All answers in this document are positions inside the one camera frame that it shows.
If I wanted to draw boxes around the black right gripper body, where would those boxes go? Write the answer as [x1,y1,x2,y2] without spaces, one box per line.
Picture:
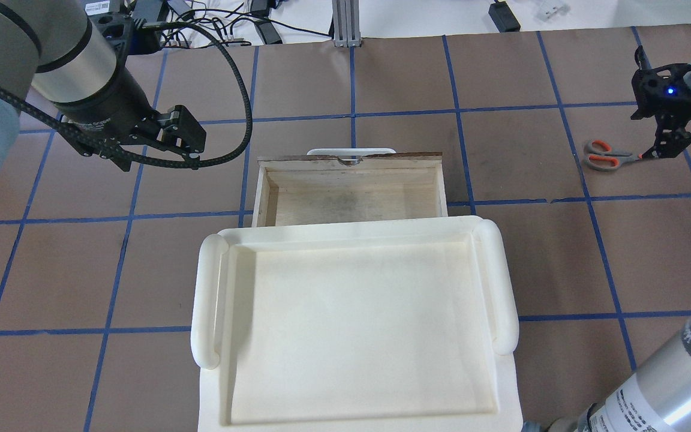
[631,46,691,121]

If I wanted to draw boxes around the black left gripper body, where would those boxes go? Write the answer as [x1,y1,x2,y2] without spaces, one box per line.
[52,90,169,151]

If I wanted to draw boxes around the grey orange handled scissors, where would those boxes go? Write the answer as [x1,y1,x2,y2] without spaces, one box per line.
[583,140,656,172]

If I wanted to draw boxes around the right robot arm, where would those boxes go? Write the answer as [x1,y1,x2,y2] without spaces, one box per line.
[548,46,691,431]

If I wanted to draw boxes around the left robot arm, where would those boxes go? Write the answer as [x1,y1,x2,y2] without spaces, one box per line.
[0,1,206,170]

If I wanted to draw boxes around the open wooden drawer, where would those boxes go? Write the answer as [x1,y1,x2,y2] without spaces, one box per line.
[252,151,449,227]

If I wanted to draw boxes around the black power brick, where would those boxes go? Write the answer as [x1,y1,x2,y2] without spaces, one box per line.
[254,21,283,46]

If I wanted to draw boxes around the black power adapter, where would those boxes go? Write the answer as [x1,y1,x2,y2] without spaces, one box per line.
[488,1,521,33]

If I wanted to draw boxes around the white drawer handle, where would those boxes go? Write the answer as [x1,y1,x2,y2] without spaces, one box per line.
[305,148,396,159]

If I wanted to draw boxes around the aluminium frame post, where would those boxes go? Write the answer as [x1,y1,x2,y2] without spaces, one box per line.
[332,0,362,47]

